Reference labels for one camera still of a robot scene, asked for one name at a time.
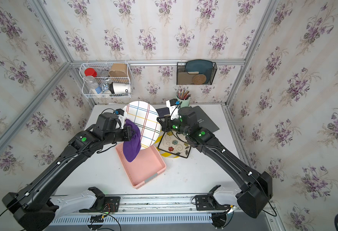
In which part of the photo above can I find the dark grey book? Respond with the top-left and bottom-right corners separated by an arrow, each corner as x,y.
192,106 -> 220,133

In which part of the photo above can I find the round cork coaster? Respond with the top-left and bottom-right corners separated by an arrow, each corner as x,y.
192,74 -> 207,85

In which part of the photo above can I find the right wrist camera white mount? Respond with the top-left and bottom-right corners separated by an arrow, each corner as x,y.
166,99 -> 180,120

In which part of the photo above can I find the dark blue notebook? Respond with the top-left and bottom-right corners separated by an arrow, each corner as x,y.
156,107 -> 170,117

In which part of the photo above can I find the purple microfibre cloth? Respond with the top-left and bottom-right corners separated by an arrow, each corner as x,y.
123,119 -> 142,162

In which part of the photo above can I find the green pencil cup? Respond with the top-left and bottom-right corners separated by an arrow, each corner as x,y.
177,97 -> 190,107

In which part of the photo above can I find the coloured pencils bunch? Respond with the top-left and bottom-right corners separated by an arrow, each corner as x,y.
176,89 -> 191,101

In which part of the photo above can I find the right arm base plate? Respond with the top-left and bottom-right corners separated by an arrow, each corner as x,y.
191,195 -> 233,211

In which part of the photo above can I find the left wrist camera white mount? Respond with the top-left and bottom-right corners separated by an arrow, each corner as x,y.
114,109 -> 126,129

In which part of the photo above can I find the white cylindrical canister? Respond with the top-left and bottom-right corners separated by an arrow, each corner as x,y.
109,82 -> 131,94

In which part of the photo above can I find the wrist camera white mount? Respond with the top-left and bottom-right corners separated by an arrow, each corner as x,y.
114,109 -> 126,129
166,99 -> 180,120

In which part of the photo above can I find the red lid jar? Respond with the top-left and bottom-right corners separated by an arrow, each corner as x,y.
84,68 -> 97,78

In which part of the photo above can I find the clear plastic bottle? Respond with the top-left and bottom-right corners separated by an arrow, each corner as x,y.
85,76 -> 102,94

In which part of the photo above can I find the round plaid pattern plate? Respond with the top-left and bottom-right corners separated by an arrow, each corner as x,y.
123,101 -> 161,149

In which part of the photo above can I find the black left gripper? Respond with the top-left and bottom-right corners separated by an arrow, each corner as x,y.
104,126 -> 140,146

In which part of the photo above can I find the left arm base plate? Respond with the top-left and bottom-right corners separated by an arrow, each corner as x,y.
79,196 -> 121,213

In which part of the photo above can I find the square floral plate black rim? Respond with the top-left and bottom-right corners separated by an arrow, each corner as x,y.
158,131 -> 192,158

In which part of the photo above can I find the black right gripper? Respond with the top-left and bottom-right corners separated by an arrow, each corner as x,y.
155,114 -> 191,138

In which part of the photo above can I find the black mesh wall organizer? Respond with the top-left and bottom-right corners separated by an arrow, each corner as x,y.
176,62 -> 218,85

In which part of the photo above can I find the pink plastic dish tray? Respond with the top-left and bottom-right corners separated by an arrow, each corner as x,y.
116,144 -> 167,189

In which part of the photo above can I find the yellow white striped round plate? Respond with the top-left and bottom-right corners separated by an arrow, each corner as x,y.
154,135 -> 178,158

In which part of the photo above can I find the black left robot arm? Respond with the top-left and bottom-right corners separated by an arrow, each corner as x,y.
2,112 -> 137,231

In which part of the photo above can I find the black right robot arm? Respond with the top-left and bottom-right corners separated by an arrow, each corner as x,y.
156,107 -> 273,218

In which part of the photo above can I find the white wire wall basket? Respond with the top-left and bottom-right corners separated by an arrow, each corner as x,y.
79,63 -> 133,99

